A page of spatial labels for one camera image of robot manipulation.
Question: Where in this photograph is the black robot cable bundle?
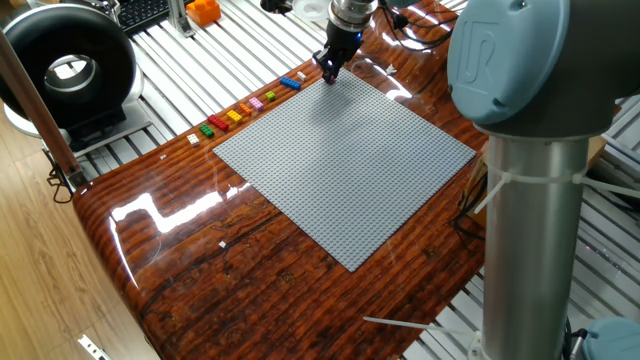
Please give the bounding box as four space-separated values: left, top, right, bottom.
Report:
377 0 459 52

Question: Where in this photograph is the silver metal bracket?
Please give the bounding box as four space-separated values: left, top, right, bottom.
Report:
77 333 112 360

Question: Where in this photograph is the large orange toy brick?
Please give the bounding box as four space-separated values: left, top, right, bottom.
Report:
185 0 223 28

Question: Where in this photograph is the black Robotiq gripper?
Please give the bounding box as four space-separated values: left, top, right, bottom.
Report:
312 27 365 85

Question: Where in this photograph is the long white zip tie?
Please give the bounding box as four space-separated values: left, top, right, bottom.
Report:
362 315 484 360

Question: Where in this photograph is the black round object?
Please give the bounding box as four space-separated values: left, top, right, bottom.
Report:
259 0 295 15

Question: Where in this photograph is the brown wooden beam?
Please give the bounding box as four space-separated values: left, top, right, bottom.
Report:
0 29 87 190

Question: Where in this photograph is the white tape roll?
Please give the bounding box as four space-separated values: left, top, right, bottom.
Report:
292 0 332 22

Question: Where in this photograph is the short aluminium post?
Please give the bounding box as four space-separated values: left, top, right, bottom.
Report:
167 0 196 39

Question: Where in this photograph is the black round ring device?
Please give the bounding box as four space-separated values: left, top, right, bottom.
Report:
0 3 151 151

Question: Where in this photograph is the grey Lego baseplate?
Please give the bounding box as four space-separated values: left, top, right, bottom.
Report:
212 68 478 274

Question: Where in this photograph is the black keyboard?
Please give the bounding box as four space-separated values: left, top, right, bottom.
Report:
116 0 174 35

